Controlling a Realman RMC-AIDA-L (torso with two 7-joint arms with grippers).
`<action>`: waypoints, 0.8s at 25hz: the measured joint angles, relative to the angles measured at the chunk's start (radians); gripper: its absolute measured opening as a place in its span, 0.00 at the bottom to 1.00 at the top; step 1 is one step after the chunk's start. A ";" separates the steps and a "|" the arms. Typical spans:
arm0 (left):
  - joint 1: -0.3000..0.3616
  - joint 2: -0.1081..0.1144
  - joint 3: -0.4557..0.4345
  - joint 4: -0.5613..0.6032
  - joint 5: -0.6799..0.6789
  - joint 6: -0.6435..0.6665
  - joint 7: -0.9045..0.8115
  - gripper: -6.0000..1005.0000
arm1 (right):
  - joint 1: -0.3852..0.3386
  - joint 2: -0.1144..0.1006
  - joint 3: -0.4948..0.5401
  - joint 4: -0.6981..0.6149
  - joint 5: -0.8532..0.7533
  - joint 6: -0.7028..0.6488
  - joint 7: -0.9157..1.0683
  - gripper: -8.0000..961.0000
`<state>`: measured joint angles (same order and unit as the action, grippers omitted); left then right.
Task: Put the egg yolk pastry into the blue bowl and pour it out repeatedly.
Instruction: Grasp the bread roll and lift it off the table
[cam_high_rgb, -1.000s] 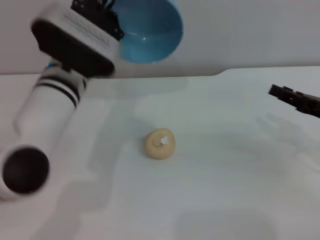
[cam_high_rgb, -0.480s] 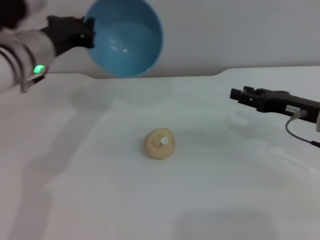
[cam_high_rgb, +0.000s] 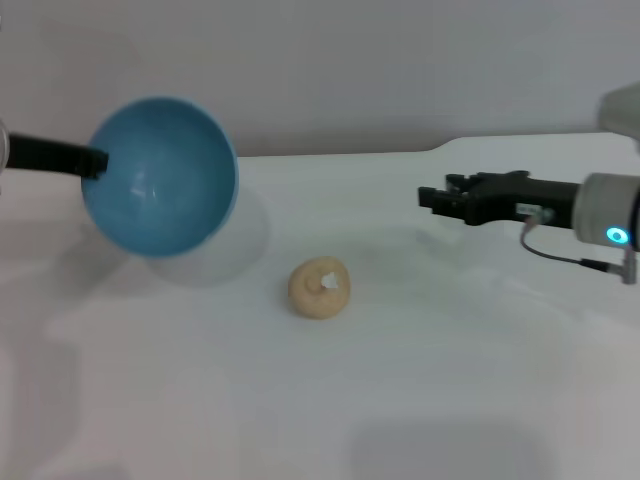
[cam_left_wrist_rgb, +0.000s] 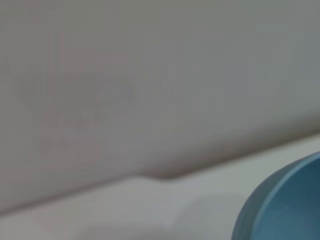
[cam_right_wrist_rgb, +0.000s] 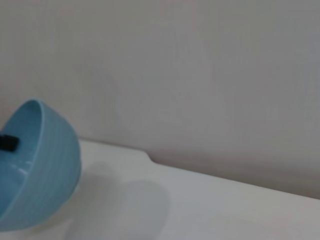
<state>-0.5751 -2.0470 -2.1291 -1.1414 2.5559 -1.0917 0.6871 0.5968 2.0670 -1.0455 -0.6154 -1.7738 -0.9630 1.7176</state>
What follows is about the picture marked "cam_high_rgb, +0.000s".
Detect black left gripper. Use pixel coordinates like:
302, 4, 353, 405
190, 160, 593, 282
7, 132, 110, 180

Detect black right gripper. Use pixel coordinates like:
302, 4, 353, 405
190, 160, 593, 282
417, 170, 581, 227

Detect blue ceramic bowl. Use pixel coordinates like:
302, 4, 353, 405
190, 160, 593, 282
81, 96, 240, 259

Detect round beige egg yolk pastry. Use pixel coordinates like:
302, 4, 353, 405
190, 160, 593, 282
287, 255, 352, 321

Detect right arm cable with connector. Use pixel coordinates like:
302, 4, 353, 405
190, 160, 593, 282
519, 209, 640, 286

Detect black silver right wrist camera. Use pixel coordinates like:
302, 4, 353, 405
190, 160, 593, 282
597, 82, 640, 147

